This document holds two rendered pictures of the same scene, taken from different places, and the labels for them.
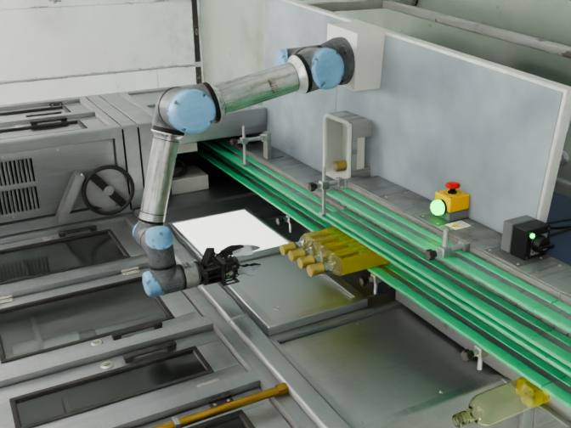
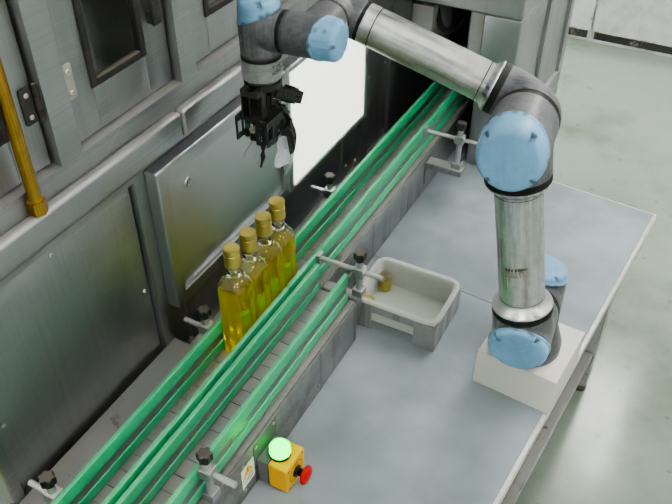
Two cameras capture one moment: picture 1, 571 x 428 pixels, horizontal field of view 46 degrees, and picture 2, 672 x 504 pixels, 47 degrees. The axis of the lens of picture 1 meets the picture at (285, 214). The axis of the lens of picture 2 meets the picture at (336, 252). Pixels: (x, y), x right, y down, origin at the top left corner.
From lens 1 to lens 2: 61 cm
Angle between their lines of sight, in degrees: 15
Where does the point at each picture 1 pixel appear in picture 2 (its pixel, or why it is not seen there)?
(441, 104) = (421, 481)
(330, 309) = (171, 260)
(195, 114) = (505, 160)
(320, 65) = (524, 343)
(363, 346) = (102, 306)
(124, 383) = not seen: outside the picture
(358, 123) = (432, 336)
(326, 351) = (102, 256)
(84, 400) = not seen: outside the picture
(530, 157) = not seen: outside the picture
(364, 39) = (545, 388)
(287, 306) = (189, 196)
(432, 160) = (351, 442)
